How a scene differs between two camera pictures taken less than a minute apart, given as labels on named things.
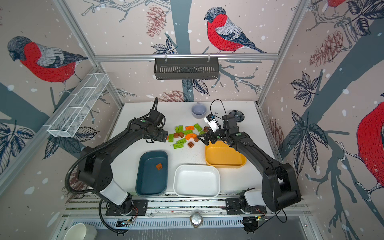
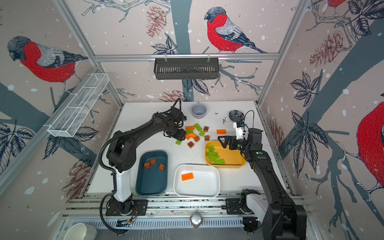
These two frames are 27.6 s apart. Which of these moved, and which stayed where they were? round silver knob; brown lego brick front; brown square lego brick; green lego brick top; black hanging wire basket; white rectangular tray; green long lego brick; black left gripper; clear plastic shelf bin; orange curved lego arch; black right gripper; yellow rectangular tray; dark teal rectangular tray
Moved: black left gripper; green long lego brick; brown square lego brick; black right gripper
Stayed: brown lego brick front; yellow rectangular tray; clear plastic shelf bin; white rectangular tray; dark teal rectangular tray; round silver knob; green lego brick top; black hanging wire basket; orange curved lego arch
